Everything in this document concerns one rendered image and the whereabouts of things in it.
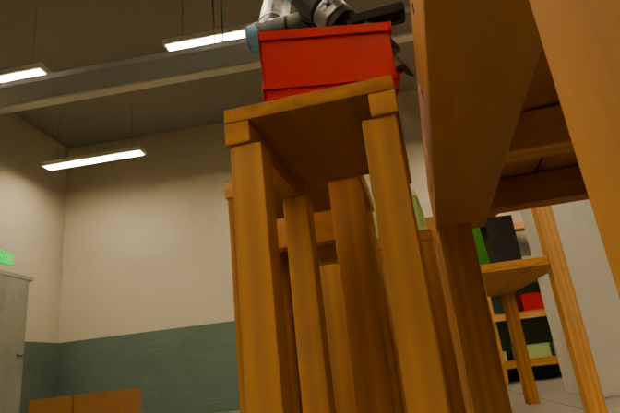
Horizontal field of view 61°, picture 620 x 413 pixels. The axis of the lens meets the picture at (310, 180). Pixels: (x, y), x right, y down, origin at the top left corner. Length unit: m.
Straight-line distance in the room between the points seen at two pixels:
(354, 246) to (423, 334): 0.49
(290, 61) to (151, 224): 8.34
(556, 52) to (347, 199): 1.01
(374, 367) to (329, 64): 0.60
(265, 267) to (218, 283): 7.75
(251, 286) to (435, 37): 0.39
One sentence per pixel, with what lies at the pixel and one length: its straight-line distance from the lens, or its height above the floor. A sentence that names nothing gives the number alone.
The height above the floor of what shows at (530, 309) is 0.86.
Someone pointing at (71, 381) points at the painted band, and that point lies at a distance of 9.35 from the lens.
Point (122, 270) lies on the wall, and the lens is 9.15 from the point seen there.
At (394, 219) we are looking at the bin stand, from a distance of 0.71.
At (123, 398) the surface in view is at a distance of 6.22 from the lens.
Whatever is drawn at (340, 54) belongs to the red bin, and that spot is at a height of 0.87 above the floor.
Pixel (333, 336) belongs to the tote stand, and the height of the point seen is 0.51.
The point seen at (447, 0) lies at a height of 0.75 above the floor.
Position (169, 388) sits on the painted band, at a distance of 8.63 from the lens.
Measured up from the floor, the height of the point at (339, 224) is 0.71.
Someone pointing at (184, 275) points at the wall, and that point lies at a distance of 8.68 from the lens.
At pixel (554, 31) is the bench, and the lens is 0.18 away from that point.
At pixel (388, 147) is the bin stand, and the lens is 0.74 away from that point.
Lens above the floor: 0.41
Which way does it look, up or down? 20 degrees up
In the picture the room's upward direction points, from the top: 7 degrees counter-clockwise
